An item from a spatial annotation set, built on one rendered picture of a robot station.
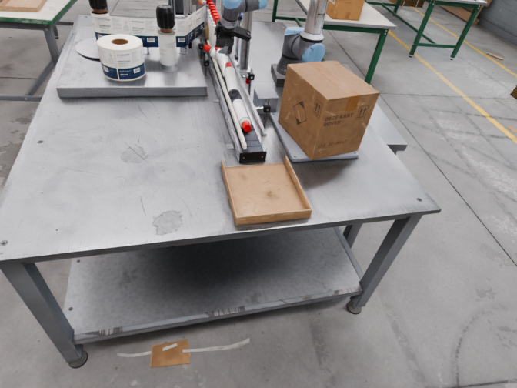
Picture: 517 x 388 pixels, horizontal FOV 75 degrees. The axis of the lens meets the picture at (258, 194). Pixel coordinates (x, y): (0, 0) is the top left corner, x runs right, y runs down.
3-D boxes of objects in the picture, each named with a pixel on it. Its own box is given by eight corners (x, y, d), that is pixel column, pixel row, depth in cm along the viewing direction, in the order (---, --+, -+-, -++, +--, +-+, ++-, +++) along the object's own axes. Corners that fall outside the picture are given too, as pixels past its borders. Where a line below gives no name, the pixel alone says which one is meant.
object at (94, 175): (78, 16, 236) (77, 13, 235) (281, 25, 273) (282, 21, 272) (-26, 268, 91) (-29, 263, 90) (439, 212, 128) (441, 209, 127)
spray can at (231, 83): (233, 99, 162) (228, 70, 172) (241, 93, 160) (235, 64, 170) (225, 93, 158) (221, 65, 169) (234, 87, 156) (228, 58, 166)
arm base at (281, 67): (274, 65, 196) (276, 47, 189) (299, 65, 198) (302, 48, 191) (278, 76, 185) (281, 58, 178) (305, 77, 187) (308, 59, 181)
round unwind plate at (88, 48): (79, 38, 193) (79, 35, 192) (136, 39, 200) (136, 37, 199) (71, 60, 171) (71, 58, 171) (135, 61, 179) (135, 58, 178)
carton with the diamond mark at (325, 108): (277, 122, 155) (287, 63, 137) (321, 115, 164) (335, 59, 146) (311, 160, 136) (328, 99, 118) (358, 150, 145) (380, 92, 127)
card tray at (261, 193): (221, 167, 130) (221, 158, 128) (285, 163, 137) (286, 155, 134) (235, 225, 110) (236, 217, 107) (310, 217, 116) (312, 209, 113)
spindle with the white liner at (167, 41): (160, 65, 178) (154, 2, 158) (177, 65, 181) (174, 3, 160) (160, 72, 172) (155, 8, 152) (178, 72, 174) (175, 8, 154)
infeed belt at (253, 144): (196, 21, 247) (196, 15, 244) (208, 21, 249) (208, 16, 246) (242, 160, 133) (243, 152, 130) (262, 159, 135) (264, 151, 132)
